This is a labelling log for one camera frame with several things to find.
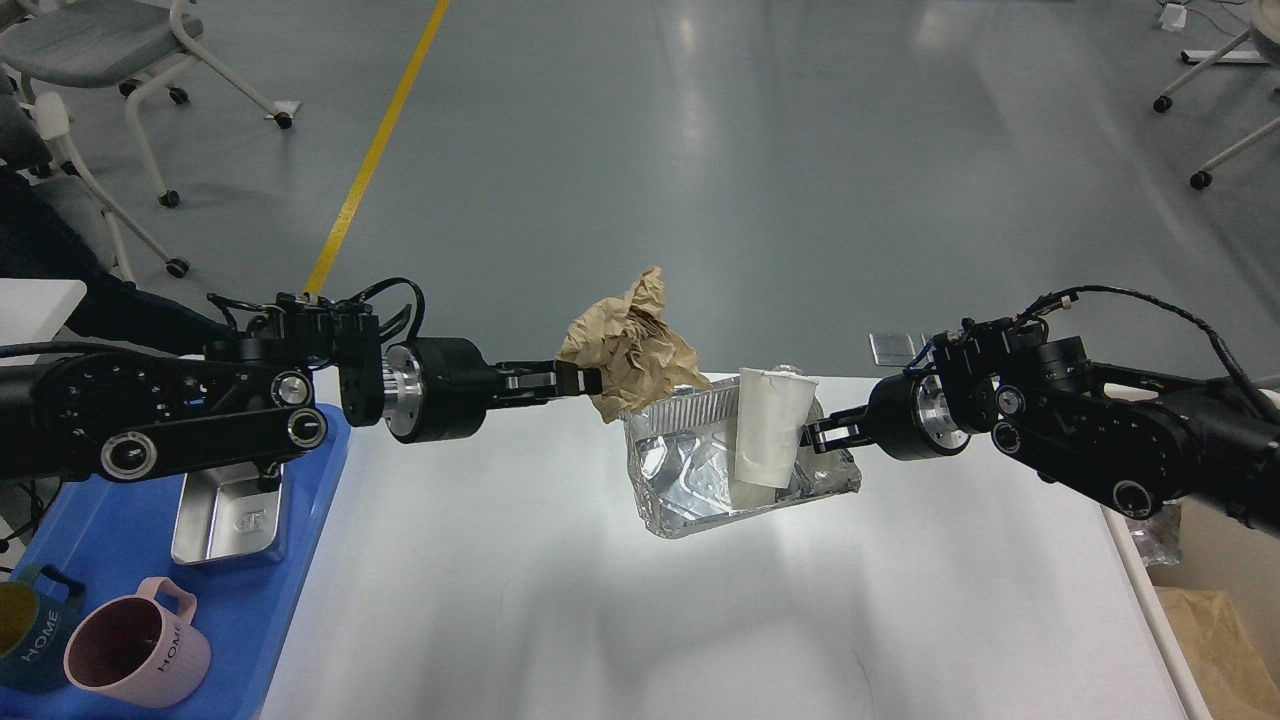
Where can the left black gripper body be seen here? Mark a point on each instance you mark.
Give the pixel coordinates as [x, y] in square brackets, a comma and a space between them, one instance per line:
[436, 389]

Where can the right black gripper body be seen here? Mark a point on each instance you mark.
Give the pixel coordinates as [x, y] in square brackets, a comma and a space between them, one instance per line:
[908, 418]

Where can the brown paper in bin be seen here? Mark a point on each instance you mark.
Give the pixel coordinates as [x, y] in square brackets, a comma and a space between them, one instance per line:
[1229, 671]

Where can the brown paper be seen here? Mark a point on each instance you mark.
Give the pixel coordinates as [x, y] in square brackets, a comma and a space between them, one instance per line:
[1229, 671]
[626, 338]

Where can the aluminium foil tray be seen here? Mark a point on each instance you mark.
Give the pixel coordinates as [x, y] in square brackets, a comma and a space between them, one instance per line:
[681, 451]

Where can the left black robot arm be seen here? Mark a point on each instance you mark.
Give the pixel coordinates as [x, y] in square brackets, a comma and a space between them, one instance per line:
[83, 409]

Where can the grey office chair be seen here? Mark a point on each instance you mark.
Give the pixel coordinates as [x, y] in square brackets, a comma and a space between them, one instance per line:
[35, 138]
[103, 44]

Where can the pink ceramic mug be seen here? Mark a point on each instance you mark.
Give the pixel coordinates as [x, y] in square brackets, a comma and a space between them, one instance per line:
[141, 649]

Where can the beige plastic bin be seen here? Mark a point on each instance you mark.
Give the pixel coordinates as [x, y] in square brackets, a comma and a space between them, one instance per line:
[1207, 587]

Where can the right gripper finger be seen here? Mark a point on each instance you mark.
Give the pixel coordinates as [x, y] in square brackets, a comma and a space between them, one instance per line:
[838, 431]

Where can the cream paper cup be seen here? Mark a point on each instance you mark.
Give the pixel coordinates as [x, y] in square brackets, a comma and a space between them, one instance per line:
[773, 407]

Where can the white side table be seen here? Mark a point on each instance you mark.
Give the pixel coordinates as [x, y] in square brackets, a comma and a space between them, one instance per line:
[34, 310]

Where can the rectangular stainless steel tin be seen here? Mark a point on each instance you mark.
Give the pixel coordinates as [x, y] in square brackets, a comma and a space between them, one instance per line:
[231, 518]

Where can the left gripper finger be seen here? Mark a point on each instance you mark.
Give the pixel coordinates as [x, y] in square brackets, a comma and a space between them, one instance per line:
[535, 383]

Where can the grey office chair far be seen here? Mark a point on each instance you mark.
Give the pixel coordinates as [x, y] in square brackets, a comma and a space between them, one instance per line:
[103, 44]

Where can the blue plastic tray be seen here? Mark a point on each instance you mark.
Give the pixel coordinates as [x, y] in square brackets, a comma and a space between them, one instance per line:
[110, 536]

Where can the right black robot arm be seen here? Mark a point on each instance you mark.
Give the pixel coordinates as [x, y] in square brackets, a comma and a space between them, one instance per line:
[1130, 439]

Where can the grey office chair near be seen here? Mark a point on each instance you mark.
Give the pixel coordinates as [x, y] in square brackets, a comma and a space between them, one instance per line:
[35, 138]

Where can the seated person dark clothes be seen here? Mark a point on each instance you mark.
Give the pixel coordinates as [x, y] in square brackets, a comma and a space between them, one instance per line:
[36, 243]

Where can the crumpled foil in bin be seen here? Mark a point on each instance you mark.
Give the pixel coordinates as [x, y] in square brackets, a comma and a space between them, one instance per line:
[1157, 539]

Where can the dark blue mug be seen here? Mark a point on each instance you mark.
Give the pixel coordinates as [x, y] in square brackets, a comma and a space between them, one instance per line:
[36, 628]

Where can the left metal floor plate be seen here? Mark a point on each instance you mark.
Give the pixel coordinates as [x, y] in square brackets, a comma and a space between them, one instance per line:
[894, 348]

